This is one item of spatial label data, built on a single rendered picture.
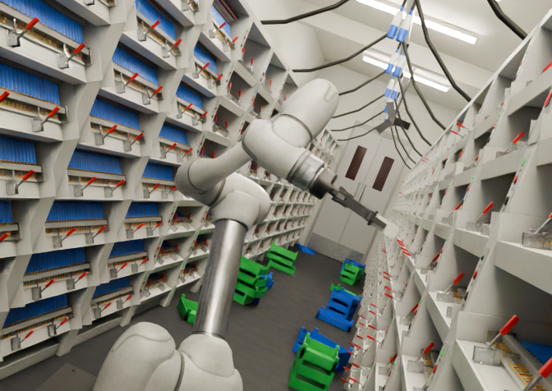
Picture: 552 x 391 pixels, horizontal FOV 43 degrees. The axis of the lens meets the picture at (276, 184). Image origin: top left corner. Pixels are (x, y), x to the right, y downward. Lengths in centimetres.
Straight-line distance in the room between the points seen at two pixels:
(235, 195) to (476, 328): 108
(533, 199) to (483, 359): 33
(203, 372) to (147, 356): 18
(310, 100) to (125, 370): 84
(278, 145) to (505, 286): 64
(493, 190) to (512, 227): 71
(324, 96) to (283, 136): 16
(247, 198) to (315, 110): 57
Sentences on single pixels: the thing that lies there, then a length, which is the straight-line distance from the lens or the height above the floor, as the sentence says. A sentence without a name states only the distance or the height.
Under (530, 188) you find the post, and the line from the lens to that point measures 133.
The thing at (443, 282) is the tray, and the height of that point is 94.
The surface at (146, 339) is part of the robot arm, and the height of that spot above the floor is 51.
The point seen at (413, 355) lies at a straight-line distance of 204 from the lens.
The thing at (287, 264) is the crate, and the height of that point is 9.
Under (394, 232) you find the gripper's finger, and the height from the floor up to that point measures 102.
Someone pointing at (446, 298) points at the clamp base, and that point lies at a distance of 183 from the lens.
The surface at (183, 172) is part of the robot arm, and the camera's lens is 215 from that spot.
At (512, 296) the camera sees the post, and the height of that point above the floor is 101.
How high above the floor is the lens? 107
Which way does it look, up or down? 2 degrees down
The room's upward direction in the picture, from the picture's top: 23 degrees clockwise
